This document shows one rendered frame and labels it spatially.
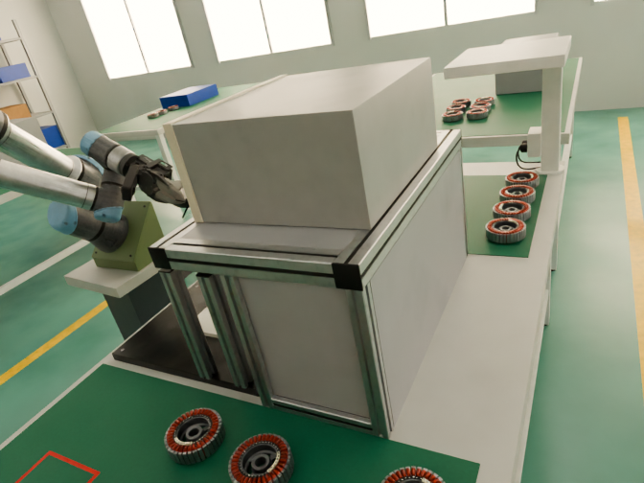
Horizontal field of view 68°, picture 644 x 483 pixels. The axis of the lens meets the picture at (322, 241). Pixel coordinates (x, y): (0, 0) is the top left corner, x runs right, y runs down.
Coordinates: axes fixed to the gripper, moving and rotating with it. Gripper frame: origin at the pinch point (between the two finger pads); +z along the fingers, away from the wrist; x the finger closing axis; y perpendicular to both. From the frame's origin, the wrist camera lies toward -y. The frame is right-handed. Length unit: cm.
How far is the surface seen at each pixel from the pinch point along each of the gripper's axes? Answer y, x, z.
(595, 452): 38, 40, 144
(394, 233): -18, -37, 58
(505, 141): 145, -2, 71
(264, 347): -33, -9, 47
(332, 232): -24, -35, 49
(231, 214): -22.8, -25.8, 29.0
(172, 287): -32.6, -9.5, 24.6
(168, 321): -17.2, 25.3, 13.5
